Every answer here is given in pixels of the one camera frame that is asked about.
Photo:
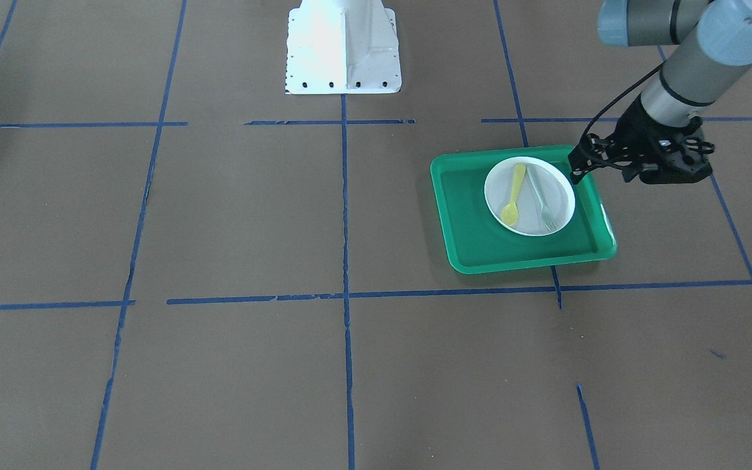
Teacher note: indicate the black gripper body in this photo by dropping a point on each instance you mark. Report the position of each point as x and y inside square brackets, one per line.
[635, 130]

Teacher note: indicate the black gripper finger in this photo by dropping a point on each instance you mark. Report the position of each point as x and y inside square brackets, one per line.
[583, 159]

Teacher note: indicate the yellow plastic spoon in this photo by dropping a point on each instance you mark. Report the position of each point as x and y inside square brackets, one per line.
[510, 213]

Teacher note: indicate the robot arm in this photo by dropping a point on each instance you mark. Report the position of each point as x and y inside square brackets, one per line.
[712, 50]

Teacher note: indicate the white round plate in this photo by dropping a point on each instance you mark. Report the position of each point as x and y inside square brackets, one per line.
[495, 190]

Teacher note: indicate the pale grey plastic fork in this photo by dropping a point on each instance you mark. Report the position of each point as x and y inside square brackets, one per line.
[545, 213]

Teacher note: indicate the green plastic tray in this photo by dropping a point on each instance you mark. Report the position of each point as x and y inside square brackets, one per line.
[474, 247]

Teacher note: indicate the brown paper table cover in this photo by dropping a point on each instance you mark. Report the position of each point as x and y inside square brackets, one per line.
[201, 271]

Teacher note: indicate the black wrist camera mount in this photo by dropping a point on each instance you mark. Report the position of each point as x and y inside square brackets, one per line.
[660, 161]

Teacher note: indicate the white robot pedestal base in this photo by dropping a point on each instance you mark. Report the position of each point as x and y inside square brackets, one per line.
[336, 47]

